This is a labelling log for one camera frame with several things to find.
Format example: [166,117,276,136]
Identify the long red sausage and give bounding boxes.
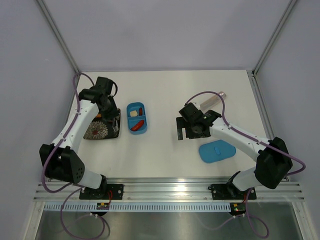
[130,120,145,132]

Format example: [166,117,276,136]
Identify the metal serving tongs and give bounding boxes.
[112,118,119,133]

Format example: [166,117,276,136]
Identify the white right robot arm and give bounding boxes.
[176,110,293,200]

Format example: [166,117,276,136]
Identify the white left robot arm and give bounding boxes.
[39,86,121,199]

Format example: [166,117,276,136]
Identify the blue two-compartment lunch box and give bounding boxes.
[126,102,148,135]

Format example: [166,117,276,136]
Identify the blue lunch box lid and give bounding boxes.
[198,140,236,164]

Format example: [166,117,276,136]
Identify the dark floral square plate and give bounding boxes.
[83,108,121,140]

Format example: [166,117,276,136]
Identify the beige translucent cutlery case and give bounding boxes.
[200,95,221,112]

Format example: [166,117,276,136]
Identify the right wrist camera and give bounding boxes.
[178,102,204,124]

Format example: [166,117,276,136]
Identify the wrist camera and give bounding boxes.
[178,102,204,124]
[95,76,118,97]

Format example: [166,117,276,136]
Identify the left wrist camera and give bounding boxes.
[95,76,118,97]

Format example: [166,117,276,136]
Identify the aluminium front rail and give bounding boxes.
[33,176,305,203]

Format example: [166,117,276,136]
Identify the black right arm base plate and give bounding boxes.
[207,183,248,200]

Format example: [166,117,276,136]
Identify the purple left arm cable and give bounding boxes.
[41,72,111,238]

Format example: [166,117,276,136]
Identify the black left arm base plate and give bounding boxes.
[79,184,124,200]

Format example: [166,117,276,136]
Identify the white slotted cable duct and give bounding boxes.
[44,201,247,212]

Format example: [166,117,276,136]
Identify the left aluminium frame post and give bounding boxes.
[35,0,80,73]

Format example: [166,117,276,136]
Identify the aluminium frame post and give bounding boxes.
[252,0,299,77]
[35,0,80,73]

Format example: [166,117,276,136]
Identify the right aluminium frame post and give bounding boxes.
[252,0,299,77]

